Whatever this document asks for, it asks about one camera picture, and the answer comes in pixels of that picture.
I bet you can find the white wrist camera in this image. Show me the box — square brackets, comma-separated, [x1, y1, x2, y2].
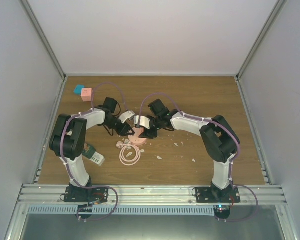
[118, 110, 136, 124]
[133, 115, 151, 130]

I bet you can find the pink cube socket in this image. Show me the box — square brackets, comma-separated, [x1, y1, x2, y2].
[80, 88, 93, 102]

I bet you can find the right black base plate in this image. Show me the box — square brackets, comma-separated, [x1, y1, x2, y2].
[193, 184, 241, 204]

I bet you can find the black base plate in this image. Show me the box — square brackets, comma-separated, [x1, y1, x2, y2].
[60, 184, 109, 204]
[193, 184, 241, 204]

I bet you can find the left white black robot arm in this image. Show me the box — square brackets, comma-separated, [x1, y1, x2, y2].
[49, 97, 136, 202]

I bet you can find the grey slotted cable duct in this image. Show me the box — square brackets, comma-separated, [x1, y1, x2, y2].
[28, 204, 215, 216]

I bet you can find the blue square plug adapter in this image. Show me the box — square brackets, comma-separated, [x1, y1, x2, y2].
[73, 84, 85, 96]

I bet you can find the pink round power strip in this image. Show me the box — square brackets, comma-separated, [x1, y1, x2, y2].
[128, 127, 147, 146]

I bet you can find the aluminium post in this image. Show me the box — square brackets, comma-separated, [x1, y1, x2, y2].
[19, 0, 67, 81]
[235, 0, 287, 82]

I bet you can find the aluminium rail frame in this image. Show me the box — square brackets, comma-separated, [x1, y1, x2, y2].
[5, 76, 296, 240]

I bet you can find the white power strip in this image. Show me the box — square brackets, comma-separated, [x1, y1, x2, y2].
[82, 149, 105, 166]

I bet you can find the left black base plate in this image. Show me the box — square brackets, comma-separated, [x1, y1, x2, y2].
[60, 184, 109, 204]

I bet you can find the left aluminium post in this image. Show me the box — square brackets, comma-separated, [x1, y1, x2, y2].
[19, 0, 67, 81]

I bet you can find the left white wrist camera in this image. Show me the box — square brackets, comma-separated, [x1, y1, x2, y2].
[118, 110, 136, 124]

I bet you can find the pink coiled power cord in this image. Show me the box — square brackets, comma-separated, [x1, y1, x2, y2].
[115, 140, 142, 166]

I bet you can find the right aluminium post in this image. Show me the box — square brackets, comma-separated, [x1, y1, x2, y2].
[235, 0, 287, 82]

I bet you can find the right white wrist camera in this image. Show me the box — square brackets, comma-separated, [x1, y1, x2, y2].
[133, 115, 151, 130]

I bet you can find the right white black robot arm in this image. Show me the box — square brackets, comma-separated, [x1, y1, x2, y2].
[133, 99, 241, 203]

